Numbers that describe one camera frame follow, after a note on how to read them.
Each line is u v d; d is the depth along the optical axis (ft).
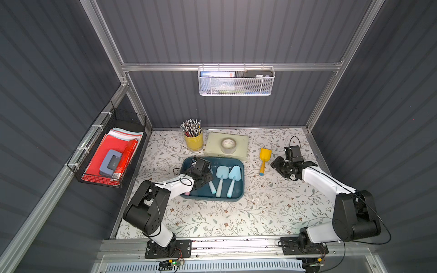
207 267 2.52
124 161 2.23
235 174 3.17
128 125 2.70
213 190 2.87
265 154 3.45
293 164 2.24
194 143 3.34
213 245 2.48
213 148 3.56
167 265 2.35
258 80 2.71
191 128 3.15
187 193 2.86
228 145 3.45
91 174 2.07
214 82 2.96
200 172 2.37
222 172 3.19
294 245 2.42
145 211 1.49
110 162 2.19
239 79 2.99
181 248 2.42
